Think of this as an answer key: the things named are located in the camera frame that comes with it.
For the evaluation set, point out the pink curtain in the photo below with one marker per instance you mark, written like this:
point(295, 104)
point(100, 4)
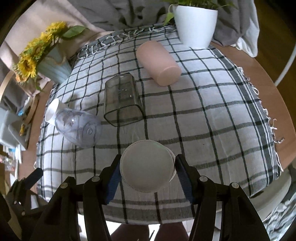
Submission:
point(33, 24)

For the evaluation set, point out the pink cylindrical cup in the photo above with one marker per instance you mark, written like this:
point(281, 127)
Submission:
point(159, 63)

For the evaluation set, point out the grey curtain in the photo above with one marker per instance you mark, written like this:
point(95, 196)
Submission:
point(237, 25)

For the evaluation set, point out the white pot green plant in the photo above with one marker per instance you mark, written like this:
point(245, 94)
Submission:
point(196, 20)

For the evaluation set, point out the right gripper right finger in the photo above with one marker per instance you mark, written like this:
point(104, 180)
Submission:
point(239, 219)

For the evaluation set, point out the sunflower bouquet blue vase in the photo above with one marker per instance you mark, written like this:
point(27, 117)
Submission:
point(45, 56)

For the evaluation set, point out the white floor lamp pole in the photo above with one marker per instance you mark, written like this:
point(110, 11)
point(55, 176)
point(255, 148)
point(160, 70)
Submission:
point(287, 67)

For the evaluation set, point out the checked paper cup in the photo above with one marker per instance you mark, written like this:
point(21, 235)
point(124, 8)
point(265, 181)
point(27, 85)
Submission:
point(147, 166)

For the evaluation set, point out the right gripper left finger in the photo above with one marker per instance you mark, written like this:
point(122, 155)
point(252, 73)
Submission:
point(59, 220)

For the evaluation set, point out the grey checked tablecloth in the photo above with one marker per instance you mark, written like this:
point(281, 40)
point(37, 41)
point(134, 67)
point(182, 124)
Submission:
point(212, 115)

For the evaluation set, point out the smoky grey square glass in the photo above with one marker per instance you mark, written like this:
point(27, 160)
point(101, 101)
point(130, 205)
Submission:
point(122, 105)

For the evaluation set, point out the clear bluish plastic cup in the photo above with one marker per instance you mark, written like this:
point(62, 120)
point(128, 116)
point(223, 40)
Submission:
point(79, 127)

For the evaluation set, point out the wooden desk lamp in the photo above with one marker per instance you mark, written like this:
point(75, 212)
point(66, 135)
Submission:
point(18, 97)

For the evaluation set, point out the white mini projector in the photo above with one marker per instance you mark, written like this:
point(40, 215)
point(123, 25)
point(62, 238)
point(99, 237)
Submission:
point(10, 130)

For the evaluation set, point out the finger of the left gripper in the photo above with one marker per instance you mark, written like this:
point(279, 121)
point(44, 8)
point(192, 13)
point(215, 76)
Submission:
point(23, 202)
point(33, 178)

